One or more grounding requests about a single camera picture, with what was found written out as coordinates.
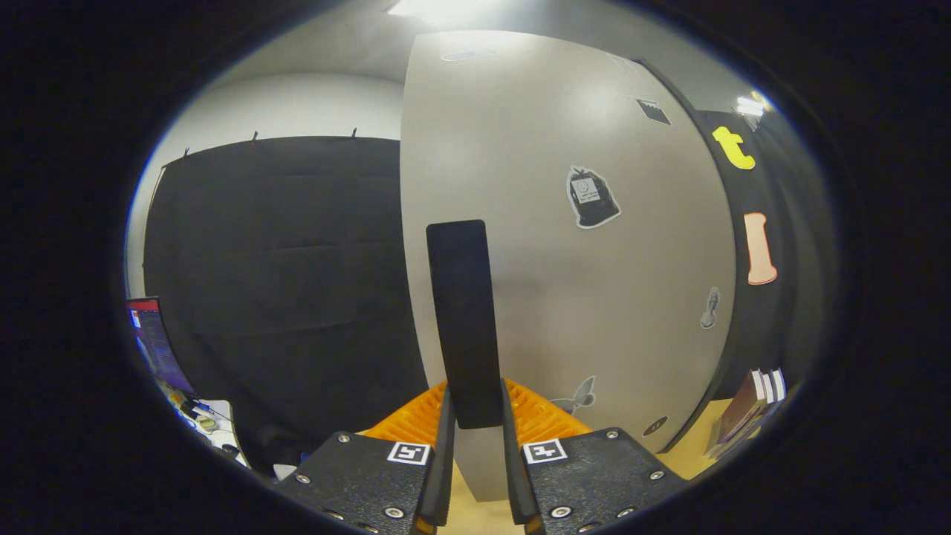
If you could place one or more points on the ceiling light panel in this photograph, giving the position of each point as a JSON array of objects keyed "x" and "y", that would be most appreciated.
[
  {"x": 435, "y": 7},
  {"x": 750, "y": 105}
]

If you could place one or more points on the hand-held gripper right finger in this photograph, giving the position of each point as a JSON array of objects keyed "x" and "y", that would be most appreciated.
[{"x": 513, "y": 475}]

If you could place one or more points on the dark grey cabinet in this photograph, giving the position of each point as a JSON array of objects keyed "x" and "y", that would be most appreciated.
[{"x": 691, "y": 93}]

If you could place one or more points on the blue grey cover book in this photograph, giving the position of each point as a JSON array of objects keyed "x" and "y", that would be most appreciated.
[{"x": 779, "y": 383}]

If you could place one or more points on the beige cabinet door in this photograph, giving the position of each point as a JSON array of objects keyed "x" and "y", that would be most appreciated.
[{"x": 594, "y": 297}]

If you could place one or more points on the computer monitor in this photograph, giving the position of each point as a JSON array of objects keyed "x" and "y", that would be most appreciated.
[{"x": 156, "y": 345}]

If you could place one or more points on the tan spine book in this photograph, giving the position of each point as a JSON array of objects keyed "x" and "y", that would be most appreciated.
[{"x": 767, "y": 385}]

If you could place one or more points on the black backdrop cloth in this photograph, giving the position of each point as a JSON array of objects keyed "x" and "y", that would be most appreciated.
[{"x": 282, "y": 282}]

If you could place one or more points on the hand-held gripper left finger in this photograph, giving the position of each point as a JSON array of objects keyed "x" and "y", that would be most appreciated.
[{"x": 444, "y": 475}]

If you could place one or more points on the white side table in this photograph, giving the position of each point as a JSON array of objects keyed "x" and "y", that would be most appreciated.
[{"x": 219, "y": 429}]

